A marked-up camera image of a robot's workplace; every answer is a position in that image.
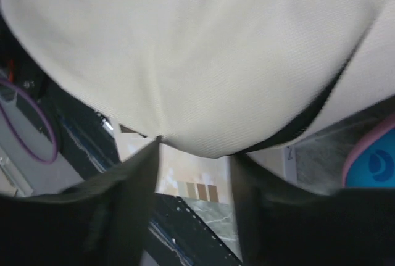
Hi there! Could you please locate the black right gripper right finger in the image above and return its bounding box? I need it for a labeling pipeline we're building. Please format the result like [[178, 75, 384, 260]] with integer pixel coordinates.
[[229, 154, 394, 265]]

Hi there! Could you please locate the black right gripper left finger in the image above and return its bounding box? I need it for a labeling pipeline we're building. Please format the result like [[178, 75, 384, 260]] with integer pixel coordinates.
[[1, 141, 159, 265]]

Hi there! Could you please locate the beige canvas backpack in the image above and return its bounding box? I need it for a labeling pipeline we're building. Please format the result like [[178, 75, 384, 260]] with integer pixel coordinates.
[[1, 0, 394, 158]]

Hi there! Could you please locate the coffee cover book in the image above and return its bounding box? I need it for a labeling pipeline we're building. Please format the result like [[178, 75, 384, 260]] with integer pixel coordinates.
[[118, 123, 230, 203]]

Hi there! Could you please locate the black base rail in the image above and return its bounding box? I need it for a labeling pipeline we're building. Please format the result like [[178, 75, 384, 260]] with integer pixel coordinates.
[[43, 84, 241, 265]]

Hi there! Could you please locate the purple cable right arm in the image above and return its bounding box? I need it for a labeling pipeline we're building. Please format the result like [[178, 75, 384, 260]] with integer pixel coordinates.
[[0, 77, 59, 164]]

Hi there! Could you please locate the pink blue pencil case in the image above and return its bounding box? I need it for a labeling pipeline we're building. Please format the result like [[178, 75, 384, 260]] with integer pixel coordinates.
[[342, 114, 394, 188]]

